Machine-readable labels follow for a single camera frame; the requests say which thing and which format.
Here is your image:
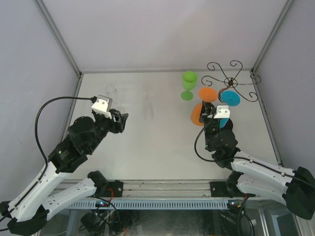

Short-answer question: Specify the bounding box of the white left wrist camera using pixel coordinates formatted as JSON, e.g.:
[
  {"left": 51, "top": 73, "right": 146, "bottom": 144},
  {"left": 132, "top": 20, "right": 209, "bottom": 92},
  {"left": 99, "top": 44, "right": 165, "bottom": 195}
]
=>
[{"left": 91, "top": 95, "right": 113, "bottom": 119}]

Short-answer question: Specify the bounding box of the clear upside-down glass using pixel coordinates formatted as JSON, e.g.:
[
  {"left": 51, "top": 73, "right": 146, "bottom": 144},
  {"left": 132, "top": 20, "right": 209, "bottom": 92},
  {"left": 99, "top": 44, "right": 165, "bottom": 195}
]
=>
[{"left": 143, "top": 93, "right": 155, "bottom": 120}]

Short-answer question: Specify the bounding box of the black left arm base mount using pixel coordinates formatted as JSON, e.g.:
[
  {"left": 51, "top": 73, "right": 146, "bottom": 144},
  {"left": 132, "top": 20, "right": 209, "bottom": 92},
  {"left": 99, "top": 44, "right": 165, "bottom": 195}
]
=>
[{"left": 100, "top": 180, "right": 124, "bottom": 198}]

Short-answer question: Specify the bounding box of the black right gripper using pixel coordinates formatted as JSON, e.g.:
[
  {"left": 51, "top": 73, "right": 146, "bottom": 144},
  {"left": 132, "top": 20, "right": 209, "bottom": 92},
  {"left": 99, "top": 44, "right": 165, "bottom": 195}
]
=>
[{"left": 198, "top": 99, "right": 220, "bottom": 150}]

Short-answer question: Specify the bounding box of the orange plastic wine glass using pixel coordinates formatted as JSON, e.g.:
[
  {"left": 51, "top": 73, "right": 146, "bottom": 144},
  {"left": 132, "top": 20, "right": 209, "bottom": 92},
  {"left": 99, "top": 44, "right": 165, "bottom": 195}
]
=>
[{"left": 190, "top": 87, "right": 218, "bottom": 126}]

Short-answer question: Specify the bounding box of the clear champagne flute back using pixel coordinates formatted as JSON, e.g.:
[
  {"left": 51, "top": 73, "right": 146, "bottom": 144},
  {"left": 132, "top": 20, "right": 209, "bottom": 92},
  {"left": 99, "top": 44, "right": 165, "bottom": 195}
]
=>
[{"left": 105, "top": 85, "right": 118, "bottom": 102}]

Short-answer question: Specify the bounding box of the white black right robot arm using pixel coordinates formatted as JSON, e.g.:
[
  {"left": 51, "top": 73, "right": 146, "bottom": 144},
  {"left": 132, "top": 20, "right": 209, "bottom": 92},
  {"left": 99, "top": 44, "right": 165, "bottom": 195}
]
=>
[{"left": 198, "top": 101, "right": 315, "bottom": 220}]

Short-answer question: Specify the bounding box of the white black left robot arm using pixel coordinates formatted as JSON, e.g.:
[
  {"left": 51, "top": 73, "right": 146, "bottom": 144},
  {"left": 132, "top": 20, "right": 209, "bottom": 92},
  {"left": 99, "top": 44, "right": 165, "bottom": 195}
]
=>
[{"left": 0, "top": 109, "right": 128, "bottom": 236}]

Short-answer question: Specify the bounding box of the aluminium front frame rail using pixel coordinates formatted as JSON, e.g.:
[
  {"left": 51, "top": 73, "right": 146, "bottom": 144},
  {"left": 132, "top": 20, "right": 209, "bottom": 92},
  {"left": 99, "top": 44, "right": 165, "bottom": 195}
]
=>
[{"left": 51, "top": 178, "right": 304, "bottom": 200}]

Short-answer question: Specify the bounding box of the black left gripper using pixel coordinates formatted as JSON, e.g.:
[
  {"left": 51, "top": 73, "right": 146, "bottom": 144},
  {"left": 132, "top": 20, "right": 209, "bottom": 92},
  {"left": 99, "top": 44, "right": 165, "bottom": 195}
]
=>
[{"left": 87, "top": 105, "right": 128, "bottom": 152}]

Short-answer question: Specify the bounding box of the blue slotted cable duct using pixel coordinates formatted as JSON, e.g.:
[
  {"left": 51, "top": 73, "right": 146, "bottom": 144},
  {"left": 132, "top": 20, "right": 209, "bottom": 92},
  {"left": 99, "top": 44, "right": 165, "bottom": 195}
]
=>
[{"left": 67, "top": 199, "right": 229, "bottom": 210}]

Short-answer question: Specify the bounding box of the blue plastic wine glass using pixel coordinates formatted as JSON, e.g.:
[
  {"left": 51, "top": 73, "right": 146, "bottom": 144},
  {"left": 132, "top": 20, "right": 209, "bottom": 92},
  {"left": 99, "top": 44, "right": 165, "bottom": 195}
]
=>
[{"left": 220, "top": 90, "right": 241, "bottom": 128}]

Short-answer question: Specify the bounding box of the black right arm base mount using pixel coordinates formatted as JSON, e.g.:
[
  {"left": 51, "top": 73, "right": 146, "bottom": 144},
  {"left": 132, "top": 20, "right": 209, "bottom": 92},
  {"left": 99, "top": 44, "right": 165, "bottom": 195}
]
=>
[{"left": 210, "top": 181, "right": 233, "bottom": 198}]

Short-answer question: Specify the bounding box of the green plastic wine glass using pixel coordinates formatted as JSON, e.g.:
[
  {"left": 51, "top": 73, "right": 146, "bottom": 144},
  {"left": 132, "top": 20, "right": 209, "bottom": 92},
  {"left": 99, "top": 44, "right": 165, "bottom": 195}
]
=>
[{"left": 181, "top": 71, "right": 198, "bottom": 101}]

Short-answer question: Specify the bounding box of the black left camera cable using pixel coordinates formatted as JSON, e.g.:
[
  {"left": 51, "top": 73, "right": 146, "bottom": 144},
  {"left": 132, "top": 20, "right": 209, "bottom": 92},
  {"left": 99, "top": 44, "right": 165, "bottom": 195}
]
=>
[{"left": 34, "top": 96, "right": 98, "bottom": 170}]

